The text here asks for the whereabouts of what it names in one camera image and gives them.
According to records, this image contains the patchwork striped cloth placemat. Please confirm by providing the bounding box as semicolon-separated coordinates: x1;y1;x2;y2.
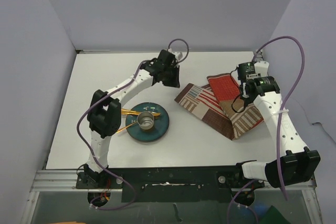
175;73;264;140

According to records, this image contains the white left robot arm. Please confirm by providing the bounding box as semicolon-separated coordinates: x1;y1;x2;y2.
84;49;183;188

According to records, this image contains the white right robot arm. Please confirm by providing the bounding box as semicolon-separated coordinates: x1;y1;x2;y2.
232;61;321;188

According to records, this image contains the blue ceramic plate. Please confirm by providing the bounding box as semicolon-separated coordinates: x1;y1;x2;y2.
127;102;170;143

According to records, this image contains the beige metal cup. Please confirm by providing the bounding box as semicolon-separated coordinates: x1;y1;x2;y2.
137;111;155;131

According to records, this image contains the gold spoon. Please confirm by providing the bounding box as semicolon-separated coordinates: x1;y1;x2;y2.
121;109;161;117

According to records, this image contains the gold fork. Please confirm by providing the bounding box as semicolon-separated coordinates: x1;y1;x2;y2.
116;121;137;133

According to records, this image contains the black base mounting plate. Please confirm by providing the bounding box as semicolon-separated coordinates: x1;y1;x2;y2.
76;165;265;203

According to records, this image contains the blue object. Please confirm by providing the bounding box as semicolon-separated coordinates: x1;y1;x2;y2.
253;201;269;217

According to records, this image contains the green object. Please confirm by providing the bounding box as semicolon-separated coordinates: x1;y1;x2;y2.
259;206;290;224

